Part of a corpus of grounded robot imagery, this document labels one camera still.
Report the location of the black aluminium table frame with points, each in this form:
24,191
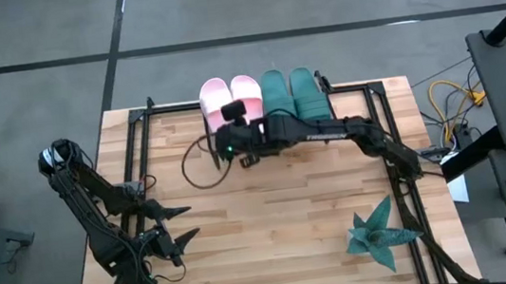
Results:
173,108

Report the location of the pink foam slide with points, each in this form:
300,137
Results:
214,98
249,90

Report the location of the teal artificial succulent plant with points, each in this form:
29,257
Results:
378,237

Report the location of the green foam slide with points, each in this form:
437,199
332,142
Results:
307,93
276,91

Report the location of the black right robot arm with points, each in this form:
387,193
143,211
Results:
328,128

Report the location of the white paper sheet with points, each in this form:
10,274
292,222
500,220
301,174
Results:
457,185

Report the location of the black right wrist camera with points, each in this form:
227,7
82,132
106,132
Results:
233,111

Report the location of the black power strip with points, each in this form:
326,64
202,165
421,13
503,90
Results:
462,137

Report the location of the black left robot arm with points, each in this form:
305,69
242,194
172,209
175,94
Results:
94,217

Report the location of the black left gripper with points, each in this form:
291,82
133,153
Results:
160,245

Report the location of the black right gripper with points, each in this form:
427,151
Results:
243,138

